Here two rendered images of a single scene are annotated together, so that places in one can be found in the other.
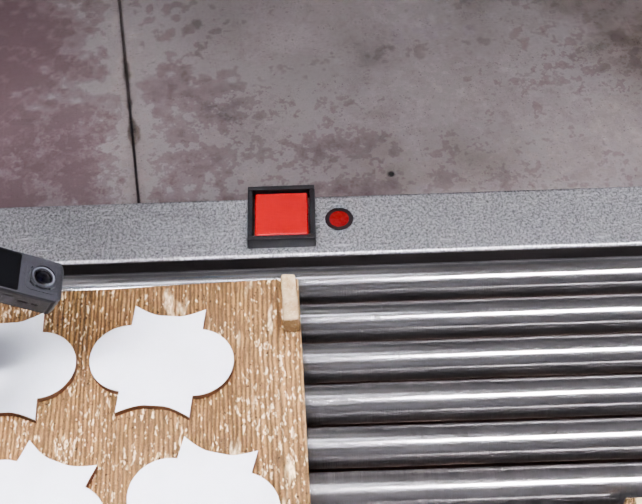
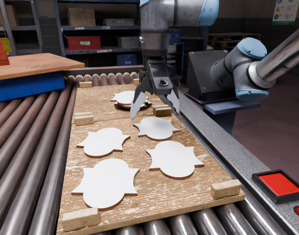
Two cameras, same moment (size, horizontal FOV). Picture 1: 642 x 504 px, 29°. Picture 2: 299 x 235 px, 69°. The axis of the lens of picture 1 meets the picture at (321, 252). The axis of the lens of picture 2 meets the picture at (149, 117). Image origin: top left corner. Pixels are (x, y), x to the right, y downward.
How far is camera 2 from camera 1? 0.98 m
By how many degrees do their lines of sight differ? 63
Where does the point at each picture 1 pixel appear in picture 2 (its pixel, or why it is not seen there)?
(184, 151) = not seen: outside the picture
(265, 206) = (277, 176)
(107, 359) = (167, 144)
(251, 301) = (219, 179)
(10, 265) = (161, 74)
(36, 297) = (154, 82)
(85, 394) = (152, 144)
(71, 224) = (221, 134)
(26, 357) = (160, 129)
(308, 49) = not seen: outside the picture
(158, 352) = (176, 155)
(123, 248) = (221, 146)
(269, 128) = not seen: outside the picture
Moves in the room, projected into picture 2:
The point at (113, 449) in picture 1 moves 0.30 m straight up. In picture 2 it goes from (131, 154) to (125, 25)
